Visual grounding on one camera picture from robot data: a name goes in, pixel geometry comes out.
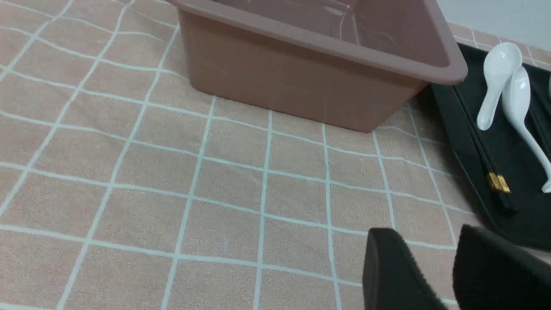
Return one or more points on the white ceramic spoon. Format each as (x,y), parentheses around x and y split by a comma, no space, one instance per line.
(501,62)
(516,99)

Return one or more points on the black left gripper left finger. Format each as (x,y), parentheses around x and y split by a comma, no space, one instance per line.
(391,278)

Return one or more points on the black chopstick gold band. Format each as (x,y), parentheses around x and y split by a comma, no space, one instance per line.
(487,170)
(468,99)

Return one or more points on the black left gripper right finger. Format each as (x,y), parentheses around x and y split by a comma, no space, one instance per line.
(490,273)

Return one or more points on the pink plastic bin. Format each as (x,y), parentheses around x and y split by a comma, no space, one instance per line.
(347,63)

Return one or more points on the black plastic tray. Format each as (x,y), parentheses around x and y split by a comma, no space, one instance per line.
(522,173)

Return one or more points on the pink checkered tablecloth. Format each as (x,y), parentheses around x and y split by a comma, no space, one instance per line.
(124,187)

